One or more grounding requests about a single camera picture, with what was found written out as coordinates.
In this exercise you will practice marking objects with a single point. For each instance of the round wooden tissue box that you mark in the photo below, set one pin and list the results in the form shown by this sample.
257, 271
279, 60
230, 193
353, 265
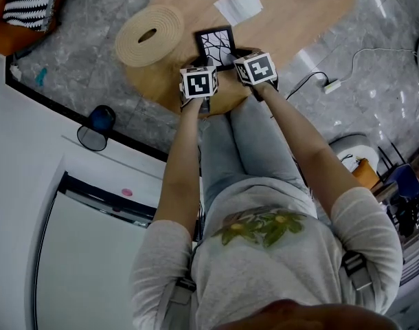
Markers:
161, 22

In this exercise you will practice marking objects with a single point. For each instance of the black framed patterned tile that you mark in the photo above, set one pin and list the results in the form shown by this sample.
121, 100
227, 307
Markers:
216, 41

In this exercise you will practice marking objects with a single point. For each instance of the person's left forearm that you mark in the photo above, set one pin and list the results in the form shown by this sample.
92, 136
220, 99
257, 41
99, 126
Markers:
182, 156

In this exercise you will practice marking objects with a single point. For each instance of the white power strip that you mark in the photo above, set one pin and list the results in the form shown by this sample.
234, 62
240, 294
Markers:
332, 86

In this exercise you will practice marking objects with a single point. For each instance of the person's right forearm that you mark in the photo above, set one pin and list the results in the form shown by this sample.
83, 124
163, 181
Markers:
299, 132

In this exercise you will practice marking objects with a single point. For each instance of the white folded paper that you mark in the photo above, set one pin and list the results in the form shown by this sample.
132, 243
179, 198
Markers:
242, 3

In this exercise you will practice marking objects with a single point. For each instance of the white printed bag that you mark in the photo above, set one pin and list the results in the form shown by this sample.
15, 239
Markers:
348, 162

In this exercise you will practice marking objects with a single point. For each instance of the black white striped cushion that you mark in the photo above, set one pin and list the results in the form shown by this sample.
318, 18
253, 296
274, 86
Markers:
29, 2

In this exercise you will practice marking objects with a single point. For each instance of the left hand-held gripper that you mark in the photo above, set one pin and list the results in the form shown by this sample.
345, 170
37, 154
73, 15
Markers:
197, 82

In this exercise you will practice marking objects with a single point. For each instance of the dark metal rack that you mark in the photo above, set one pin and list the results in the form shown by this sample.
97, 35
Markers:
413, 218

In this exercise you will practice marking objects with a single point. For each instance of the orange sofa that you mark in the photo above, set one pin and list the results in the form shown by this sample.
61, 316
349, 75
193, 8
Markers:
3, 36

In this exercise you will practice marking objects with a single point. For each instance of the person's grey trousers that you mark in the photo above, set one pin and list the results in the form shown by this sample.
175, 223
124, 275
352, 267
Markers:
230, 150

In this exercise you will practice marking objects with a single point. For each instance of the teal plastic toy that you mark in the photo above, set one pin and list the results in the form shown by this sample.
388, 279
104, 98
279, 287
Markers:
42, 77

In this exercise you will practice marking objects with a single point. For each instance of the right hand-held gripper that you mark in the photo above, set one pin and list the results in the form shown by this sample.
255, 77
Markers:
257, 69

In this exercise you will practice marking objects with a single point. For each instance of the pink round disc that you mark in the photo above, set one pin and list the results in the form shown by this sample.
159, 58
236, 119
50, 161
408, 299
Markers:
127, 192

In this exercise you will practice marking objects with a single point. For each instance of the blue chair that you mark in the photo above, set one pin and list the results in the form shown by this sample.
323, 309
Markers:
405, 181

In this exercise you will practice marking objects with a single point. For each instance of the wooden coffee table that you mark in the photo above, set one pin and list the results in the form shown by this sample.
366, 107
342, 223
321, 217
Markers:
292, 22

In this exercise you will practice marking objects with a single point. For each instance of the grey round stool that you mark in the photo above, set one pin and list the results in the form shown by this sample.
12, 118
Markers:
350, 141

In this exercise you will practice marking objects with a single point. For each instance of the person's grey flowered sweatshirt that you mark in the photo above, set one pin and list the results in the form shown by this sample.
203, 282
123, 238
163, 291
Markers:
264, 273

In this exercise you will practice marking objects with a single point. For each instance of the black mesh wastebasket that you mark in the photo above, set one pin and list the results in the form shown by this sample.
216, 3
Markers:
94, 132

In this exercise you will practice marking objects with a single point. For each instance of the crumpled white paper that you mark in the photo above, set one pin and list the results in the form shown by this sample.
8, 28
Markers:
15, 72

